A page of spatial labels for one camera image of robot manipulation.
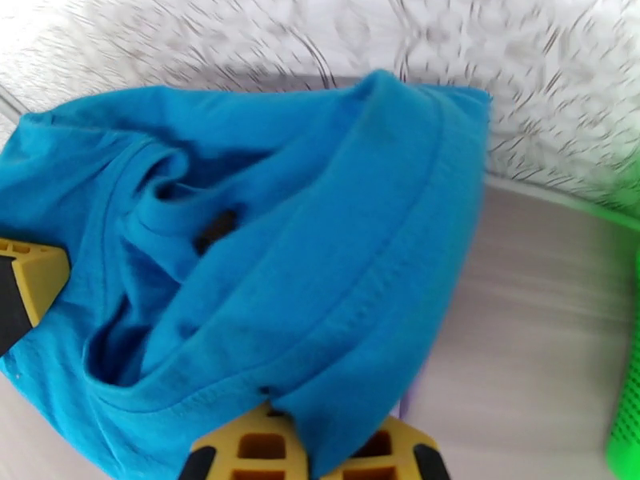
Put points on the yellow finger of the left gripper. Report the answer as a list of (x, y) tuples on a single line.
[(30, 283)]

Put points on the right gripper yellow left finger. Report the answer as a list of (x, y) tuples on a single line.
[(225, 458)]

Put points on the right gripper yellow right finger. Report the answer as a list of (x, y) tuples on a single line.
[(405, 453)]

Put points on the lavender purple shirt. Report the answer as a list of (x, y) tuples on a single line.
[(412, 393)]

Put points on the blue t-shirt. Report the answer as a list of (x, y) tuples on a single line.
[(300, 243)]

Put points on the green plastic laundry basket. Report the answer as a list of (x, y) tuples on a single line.
[(627, 393)]

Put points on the aluminium corner post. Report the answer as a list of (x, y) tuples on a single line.
[(10, 101)]

